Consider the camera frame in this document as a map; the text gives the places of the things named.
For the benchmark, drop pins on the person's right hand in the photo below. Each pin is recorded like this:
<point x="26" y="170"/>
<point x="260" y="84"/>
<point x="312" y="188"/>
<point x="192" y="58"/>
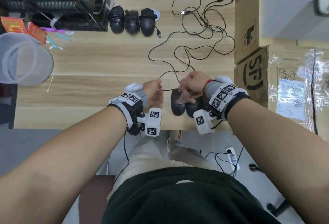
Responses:
<point x="198" y="82"/>

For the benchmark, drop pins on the person's left hand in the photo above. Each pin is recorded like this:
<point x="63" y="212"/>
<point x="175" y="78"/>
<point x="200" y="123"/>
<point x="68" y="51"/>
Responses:
<point x="154" y="92"/>

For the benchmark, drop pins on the pink fluffy wiping cloth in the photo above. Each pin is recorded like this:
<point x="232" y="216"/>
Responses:
<point x="186" y="96"/>

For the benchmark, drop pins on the black computer mouse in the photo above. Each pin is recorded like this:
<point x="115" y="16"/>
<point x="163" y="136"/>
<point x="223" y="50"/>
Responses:
<point x="132" y="29"/>
<point x="178" y="106"/>
<point x="147" y="28"/>
<point x="117" y="27"/>
<point x="192" y="109"/>

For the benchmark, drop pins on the person's left forearm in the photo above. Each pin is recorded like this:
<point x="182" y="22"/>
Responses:
<point x="56" y="169"/>

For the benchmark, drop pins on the person's right forearm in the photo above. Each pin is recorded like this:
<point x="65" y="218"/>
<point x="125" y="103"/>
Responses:
<point x="277" y="159"/>

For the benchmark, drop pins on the person's beige trousers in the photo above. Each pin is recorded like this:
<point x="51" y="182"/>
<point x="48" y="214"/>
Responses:
<point x="154" y="154"/>

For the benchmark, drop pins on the person's dark shirt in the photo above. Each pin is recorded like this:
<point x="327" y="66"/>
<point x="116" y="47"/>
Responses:
<point x="180" y="200"/>

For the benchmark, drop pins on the grey left wrist sleeve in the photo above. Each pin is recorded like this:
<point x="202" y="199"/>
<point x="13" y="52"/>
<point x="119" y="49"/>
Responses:
<point x="144" y="96"/>

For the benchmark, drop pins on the grey wrist sleeve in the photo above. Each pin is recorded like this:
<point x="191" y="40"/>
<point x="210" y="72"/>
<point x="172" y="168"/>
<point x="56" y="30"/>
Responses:
<point x="210" y="87"/>
<point x="144" y="96"/>

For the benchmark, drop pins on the grey right wrist sleeve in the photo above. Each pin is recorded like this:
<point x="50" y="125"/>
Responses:
<point x="210" y="87"/>

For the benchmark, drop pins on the white left wrist puck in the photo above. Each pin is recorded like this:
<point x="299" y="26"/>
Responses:
<point x="133" y="87"/>

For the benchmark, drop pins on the white wrist puck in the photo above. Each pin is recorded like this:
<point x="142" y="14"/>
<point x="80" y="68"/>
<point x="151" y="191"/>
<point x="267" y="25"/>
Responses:
<point x="133" y="87"/>
<point x="223" y="78"/>

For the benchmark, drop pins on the white right wrist puck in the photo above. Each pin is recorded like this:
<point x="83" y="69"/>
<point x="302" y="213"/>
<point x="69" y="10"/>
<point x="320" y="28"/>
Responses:
<point x="223" y="78"/>

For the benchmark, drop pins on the white power strip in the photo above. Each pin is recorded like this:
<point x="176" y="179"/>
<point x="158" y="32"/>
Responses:
<point x="232" y="158"/>

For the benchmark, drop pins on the small stamped cardboard box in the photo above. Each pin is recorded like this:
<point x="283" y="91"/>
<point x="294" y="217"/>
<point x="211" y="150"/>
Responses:
<point x="246" y="13"/>

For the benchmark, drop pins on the cardboard box with black logo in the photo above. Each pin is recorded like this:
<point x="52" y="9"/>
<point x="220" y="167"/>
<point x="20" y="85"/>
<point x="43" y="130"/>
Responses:
<point x="282" y="77"/>

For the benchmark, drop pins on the white chest device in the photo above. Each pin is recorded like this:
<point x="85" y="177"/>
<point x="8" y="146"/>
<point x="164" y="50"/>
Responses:
<point x="185" y="182"/>

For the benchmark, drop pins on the small black round object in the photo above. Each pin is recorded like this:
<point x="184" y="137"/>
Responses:
<point x="253" y="167"/>

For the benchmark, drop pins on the thin wooden stick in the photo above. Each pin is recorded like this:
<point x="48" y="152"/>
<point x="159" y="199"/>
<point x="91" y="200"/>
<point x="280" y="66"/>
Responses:
<point x="50" y="83"/>

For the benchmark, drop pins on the teal pen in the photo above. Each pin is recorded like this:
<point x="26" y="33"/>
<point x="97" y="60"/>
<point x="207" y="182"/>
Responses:
<point x="51" y="41"/>
<point x="63" y="37"/>

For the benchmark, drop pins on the large white box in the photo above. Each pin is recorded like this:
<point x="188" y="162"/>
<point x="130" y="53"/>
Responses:
<point x="285" y="5"/>

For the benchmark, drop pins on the purple plastic strip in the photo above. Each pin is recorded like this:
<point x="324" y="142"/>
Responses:
<point x="52" y="29"/>

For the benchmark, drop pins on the plain orange small box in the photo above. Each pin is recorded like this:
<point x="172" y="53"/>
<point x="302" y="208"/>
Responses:
<point x="37" y="32"/>

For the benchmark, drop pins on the black stacked tray rack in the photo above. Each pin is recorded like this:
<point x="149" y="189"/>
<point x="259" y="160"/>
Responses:
<point x="51" y="5"/>

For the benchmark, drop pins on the clear plastic basin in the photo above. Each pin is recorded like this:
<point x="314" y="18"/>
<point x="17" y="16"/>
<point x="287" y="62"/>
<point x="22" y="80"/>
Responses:
<point x="15" y="62"/>

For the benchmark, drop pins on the dark grey padded seat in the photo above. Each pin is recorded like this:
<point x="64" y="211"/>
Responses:
<point x="3" y="108"/>

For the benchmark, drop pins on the orange box with green print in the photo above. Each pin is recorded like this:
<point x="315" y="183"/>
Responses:
<point x="14" y="24"/>

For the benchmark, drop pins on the left wrist camera rig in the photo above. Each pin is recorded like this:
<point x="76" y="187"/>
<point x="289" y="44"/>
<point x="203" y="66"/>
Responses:
<point x="154" y="123"/>

